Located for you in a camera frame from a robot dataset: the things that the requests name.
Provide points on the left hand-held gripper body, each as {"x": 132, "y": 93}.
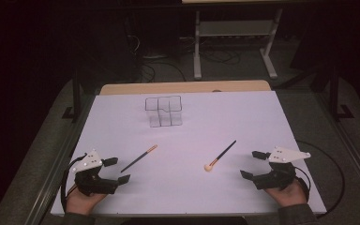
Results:
{"x": 89, "y": 184}

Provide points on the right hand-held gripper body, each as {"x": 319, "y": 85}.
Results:
{"x": 275, "y": 179}

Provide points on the thin brush with orange ferrule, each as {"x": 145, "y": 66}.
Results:
{"x": 139, "y": 158}

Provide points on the brush with round beige tip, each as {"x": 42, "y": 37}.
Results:
{"x": 222, "y": 154}

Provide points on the clear acrylic brush holder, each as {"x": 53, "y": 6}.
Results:
{"x": 168, "y": 118}

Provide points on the person's left hand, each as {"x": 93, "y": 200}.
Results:
{"x": 81, "y": 203}

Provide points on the person's right hand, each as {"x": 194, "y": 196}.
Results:
{"x": 289, "y": 197}

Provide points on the white table cover board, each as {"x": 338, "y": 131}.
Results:
{"x": 184, "y": 187}

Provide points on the black metal stand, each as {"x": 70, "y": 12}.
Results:
{"x": 77, "y": 100}
{"x": 334, "y": 100}

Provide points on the white metal stand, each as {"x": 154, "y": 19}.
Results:
{"x": 197, "y": 62}

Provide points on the aluminium frame rail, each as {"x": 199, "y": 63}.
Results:
{"x": 356, "y": 165}
{"x": 53, "y": 184}

